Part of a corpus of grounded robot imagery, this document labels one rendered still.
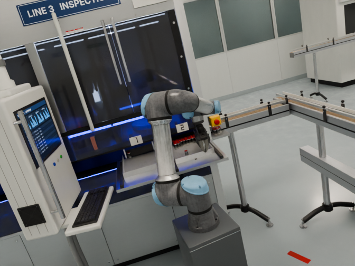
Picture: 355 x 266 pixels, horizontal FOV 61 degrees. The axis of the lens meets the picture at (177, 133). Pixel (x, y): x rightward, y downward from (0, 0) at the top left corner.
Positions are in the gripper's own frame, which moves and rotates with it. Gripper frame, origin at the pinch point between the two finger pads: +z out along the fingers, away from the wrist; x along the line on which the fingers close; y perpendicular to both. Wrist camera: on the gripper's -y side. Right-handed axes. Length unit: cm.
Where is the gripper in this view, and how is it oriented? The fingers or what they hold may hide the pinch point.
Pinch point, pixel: (205, 151)
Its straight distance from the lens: 194.5
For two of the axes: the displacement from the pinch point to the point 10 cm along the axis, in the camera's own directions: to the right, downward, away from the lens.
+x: -9.6, 2.7, -1.0
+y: -1.7, -2.6, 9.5
